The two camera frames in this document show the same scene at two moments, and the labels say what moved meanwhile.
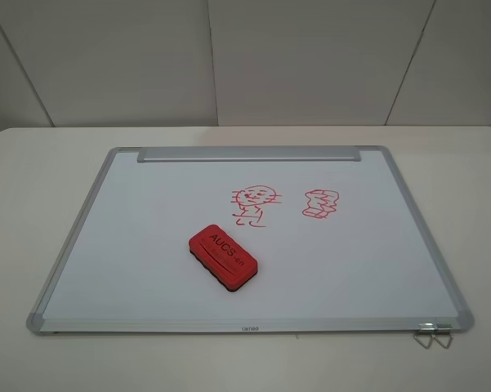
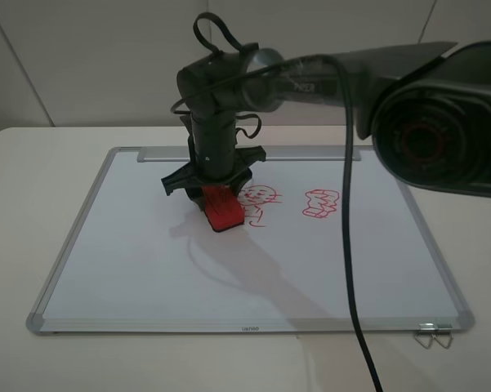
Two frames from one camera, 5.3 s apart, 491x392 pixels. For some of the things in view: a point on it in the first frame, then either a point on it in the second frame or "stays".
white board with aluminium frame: [248, 238] stays
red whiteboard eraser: [223, 258] -> [222, 207]
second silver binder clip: [444, 329] stays
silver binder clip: [426, 328] stays
